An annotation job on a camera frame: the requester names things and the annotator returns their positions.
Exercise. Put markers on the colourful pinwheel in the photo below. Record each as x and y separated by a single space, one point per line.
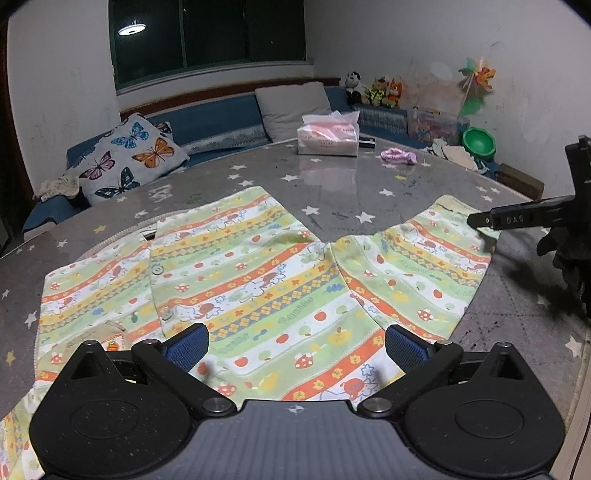
480 76

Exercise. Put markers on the pink tissue pack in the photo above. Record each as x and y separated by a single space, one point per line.
328 138

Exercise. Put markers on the blue sofa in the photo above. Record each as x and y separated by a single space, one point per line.
217 120

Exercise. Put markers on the orange plush toy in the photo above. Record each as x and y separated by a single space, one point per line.
394 92

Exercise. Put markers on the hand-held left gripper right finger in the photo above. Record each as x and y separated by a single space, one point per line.
404 348

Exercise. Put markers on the panda plush toy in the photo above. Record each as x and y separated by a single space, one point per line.
354 85

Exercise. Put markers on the person's right hand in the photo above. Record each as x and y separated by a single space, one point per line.
572 258

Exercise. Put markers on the small black box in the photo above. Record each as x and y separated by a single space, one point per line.
367 142

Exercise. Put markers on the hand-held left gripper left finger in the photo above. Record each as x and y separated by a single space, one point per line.
188 347

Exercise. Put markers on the butterfly print pillow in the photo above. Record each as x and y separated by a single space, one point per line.
134 159

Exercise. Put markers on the dark window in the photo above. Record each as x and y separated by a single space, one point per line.
207 37

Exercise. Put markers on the white crumpled cloth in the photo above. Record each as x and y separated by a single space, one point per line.
457 154

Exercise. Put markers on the green patterned children's garment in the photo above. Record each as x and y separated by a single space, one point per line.
258 277

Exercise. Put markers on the brown cardboard box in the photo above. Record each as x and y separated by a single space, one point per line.
521 180

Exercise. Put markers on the yellow green plush toy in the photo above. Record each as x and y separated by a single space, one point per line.
377 92

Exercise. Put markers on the small pink cloth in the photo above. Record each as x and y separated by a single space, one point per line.
399 157

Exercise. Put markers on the grey star tablecloth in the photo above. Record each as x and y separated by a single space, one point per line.
351 189

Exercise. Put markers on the beige crumpled cloth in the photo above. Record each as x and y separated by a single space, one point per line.
57 187

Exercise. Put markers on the grey pillow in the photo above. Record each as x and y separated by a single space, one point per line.
293 108

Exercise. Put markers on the green plastic bowl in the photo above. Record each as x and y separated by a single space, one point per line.
479 143

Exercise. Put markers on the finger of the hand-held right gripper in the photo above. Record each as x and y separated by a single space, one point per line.
512 218

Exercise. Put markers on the clear plastic storage box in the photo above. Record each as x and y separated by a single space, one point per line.
436 124

